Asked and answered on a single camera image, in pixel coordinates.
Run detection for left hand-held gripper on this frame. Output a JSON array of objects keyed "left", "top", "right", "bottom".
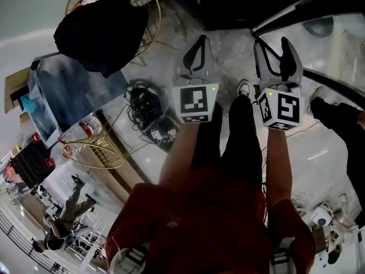
[{"left": 171, "top": 35, "right": 221, "bottom": 124}]

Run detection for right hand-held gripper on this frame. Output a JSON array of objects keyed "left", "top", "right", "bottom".
[{"left": 253, "top": 36, "right": 303, "bottom": 131}]

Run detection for person's right forearm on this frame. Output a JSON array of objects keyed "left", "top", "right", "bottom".
[{"left": 265, "top": 127, "right": 295, "bottom": 209}]

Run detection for person's left forearm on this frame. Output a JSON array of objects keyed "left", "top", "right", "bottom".
[{"left": 157, "top": 120, "right": 206, "bottom": 190}]

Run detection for person's white shoe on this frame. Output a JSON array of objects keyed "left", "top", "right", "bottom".
[{"left": 236, "top": 79, "right": 252, "bottom": 98}]

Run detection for black curved bar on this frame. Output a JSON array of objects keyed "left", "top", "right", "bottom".
[{"left": 301, "top": 67, "right": 365, "bottom": 110}]

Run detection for dark cabinet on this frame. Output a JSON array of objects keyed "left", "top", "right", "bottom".
[{"left": 164, "top": 0, "right": 365, "bottom": 31}]

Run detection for person's black trousers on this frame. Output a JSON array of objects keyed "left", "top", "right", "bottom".
[{"left": 196, "top": 93, "right": 263, "bottom": 182}]

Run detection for black backpack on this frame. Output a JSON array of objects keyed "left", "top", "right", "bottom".
[{"left": 53, "top": 0, "right": 151, "bottom": 79}]

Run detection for glossy blue-grey board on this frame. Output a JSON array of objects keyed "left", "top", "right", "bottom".
[{"left": 30, "top": 56, "right": 129, "bottom": 148}]

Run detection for person's red shirt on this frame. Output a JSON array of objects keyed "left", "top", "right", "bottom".
[{"left": 104, "top": 166, "right": 317, "bottom": 274}]

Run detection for white round device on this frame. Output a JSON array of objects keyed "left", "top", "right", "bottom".
[{"left": 310, "top": 206, "right": 335, "bottom": 228}]

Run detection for brown cardboard box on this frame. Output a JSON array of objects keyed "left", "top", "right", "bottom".
[{"left": 3, "top": 67, "right": 33, "bottom": 114}]

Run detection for black red tool case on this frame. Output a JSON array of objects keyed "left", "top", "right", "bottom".
[{"left": 10, "top": 132, "right": 57, "bottom": 190}]

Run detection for black metal railing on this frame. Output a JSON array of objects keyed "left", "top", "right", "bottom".
[{"left": 0, "top": 208, "right": 62, "bottom": 272}]

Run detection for pile of black cables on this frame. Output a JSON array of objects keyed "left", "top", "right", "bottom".
[{"left": 124, "top": 79, "right": 180, "bottom": 154}]

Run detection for gold wire chair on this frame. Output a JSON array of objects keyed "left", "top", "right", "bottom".
[
  {"left": 60, "top": 103, "right": 136, "bottom": 170},
  {"left": 64, "top": 0, "right": 180, "bottom": 67}
]

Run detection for white shoulder strap buckle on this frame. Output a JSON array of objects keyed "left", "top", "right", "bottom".
[
  {"left": 109, "top": 243, "right": 149, "bottom": 274},
  {"left": 270, "top": 236, "right": 296, "bottom": 274}
]

